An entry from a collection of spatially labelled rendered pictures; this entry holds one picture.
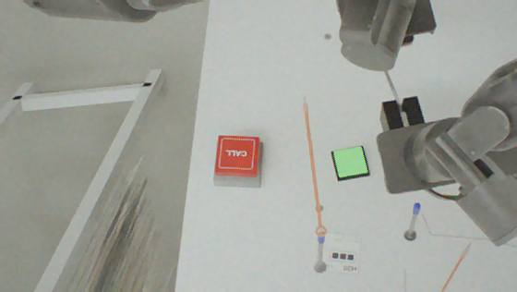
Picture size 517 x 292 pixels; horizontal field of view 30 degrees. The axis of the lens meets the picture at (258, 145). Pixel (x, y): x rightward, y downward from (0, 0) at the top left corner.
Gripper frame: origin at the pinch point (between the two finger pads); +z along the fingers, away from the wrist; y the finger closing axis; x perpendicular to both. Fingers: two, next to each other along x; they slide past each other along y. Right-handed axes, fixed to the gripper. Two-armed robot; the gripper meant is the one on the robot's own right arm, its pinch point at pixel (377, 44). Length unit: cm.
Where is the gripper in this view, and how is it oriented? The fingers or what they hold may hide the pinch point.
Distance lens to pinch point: 117.0
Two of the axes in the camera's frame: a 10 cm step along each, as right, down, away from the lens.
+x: -1.7, -9.3, 3.1
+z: 0.1, 3.1, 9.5
